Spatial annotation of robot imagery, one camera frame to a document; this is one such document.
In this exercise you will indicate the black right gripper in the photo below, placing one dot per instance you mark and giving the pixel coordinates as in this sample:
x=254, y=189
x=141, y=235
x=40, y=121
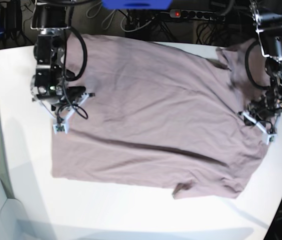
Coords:
x=60, y=97

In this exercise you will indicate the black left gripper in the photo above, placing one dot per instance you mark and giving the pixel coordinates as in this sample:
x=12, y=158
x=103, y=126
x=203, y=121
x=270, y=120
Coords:
x=267, y=108

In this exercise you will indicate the mauve pink t-shirt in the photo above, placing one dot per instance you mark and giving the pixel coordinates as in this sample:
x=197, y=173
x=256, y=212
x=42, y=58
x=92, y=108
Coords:
x=164, y=118

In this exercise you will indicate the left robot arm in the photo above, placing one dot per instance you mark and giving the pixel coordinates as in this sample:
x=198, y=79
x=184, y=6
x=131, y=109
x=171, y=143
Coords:
x=267, y=15

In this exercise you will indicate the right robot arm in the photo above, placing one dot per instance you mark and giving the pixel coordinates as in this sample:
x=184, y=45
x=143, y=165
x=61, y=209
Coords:
x=52, y=19

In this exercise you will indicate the blue plastic box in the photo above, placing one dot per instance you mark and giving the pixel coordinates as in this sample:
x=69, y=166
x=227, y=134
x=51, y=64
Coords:
x=136, y=4

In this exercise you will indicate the black power strip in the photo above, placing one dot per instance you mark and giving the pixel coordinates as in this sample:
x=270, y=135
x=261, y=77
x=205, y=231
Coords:
x=195, y=15

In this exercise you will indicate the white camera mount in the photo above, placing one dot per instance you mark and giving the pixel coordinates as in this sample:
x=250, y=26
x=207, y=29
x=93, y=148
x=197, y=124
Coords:
x=61, y=114
x=267, y=127

